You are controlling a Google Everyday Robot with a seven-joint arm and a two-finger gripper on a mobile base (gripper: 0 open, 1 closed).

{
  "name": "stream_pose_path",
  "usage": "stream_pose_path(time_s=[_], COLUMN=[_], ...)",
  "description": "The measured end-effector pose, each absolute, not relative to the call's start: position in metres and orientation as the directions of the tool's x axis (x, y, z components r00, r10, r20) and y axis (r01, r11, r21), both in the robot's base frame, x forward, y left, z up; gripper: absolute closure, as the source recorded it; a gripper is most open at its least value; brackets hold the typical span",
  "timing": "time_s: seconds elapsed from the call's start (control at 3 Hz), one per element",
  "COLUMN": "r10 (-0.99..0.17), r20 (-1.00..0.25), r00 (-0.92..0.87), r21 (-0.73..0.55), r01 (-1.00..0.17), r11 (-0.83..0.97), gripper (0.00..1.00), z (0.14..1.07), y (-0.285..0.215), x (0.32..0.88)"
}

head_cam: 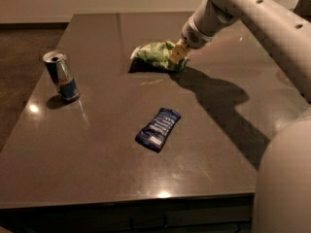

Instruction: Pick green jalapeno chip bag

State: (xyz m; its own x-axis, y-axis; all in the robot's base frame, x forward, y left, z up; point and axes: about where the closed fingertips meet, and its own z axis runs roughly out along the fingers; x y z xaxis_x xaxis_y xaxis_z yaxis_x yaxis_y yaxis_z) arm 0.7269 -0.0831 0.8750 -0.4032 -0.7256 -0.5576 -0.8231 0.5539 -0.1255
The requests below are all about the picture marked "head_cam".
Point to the green jalapeno chip bag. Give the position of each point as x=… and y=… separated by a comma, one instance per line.
x=158, y=55

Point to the dark cabinet drawers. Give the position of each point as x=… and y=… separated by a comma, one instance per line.
x=232, y=214

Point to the silver blue energy drink can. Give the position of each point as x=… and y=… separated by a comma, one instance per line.
x=56, y=64

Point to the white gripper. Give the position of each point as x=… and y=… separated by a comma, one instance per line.
x=193, y=38

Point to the dark blue snack packet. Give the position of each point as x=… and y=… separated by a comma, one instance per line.
x=154, y=135

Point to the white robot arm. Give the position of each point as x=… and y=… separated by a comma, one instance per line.
x=283, y=195

